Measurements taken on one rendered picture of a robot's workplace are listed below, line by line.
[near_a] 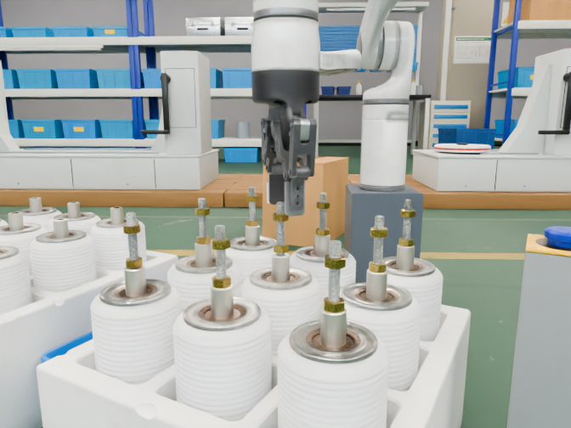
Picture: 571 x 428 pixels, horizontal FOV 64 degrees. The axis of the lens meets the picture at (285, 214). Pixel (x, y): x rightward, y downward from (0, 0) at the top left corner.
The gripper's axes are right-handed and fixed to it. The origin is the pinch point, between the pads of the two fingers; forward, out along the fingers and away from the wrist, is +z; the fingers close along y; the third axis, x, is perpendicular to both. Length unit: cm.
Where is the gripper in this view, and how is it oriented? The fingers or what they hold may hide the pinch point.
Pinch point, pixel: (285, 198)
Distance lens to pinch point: 53.6
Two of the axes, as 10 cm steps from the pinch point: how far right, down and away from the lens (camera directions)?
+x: 9.6, -0.6, 2.8
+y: 2.9, 2.0, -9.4
